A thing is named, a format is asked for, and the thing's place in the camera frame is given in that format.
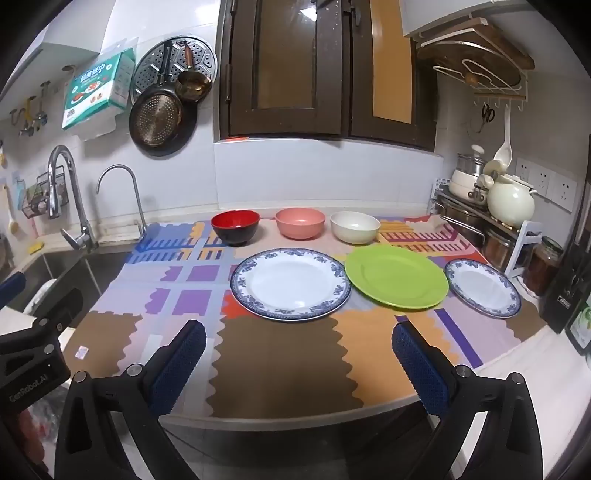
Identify cream ceramic pot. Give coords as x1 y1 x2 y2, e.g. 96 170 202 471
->
478 159 539 228

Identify metal dish rack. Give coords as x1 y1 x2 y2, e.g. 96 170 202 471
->
436 198 485 245

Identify white bowl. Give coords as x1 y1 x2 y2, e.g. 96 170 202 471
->
330 211 382 245

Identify colourful patterned table mat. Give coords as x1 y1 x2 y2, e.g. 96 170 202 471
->
113 217 548 409

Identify white ladle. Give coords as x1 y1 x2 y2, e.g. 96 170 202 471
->
493 107 514 169

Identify white wall cabinet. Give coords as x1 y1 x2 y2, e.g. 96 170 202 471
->
399 0 476 38

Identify green and white bottle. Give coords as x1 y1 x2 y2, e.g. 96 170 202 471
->
566 295 591 356

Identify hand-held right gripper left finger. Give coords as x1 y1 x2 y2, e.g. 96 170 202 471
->
54 319 207 480

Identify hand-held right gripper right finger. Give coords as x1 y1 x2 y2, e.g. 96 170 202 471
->
392 322 546 480

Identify white electric pot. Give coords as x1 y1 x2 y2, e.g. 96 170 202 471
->
449 144 490 206

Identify black wire basket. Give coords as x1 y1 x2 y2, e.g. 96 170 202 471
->
21 171 70 219

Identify copper coloured pot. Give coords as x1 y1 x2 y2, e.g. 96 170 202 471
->
482 226 518 273

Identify small blue floral plate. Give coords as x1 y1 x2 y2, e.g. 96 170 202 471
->
444 258 522 319

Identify round metal steamer tray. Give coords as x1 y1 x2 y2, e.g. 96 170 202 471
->
130 39 218 107

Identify large blue floral plate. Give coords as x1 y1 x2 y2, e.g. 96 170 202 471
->
230 248 352 320

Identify black frying pan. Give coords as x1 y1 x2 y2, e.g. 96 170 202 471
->
128 41 199 158

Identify red and black bowl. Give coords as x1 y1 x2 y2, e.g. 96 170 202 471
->
211 210 262 247

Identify black appliance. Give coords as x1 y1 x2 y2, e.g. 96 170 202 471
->
540 180 591 335

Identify green tissue box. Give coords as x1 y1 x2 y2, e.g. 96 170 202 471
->
61 51 137 131

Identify chrome kitchen faucet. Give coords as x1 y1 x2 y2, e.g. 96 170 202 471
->
47 144 100 252

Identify white wire rack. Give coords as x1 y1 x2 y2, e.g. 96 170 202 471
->
431 60 529 112

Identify white wall socket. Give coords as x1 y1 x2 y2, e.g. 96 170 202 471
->
551 172 578 213
531 162 557 201

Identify pink bowl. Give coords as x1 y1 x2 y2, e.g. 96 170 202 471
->
276 208 326 240

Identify white dish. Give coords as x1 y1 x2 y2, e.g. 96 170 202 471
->
25 279 58 315

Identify brass ladle pot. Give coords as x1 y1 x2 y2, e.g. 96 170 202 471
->
174 41 214 102

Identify green plate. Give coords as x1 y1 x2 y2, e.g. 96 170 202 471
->
345 244 450 311

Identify white shelf rack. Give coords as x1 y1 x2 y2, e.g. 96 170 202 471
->
428 178 543 278

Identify thin gooseneck faucet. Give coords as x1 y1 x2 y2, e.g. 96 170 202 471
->
96 165 148 236

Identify stainless steel sink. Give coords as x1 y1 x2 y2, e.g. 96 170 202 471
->
0 249 134 333

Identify metal wall hooks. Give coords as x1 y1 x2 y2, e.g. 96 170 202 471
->
9 80 51 137

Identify rectangular wooden cutting board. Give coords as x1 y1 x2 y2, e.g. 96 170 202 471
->
418 18 536 70

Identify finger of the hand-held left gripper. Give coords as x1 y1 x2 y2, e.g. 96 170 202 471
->
0 271 27 308
23 288 85 333

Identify glass jar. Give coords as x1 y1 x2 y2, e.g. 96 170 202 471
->
526 236 565 296

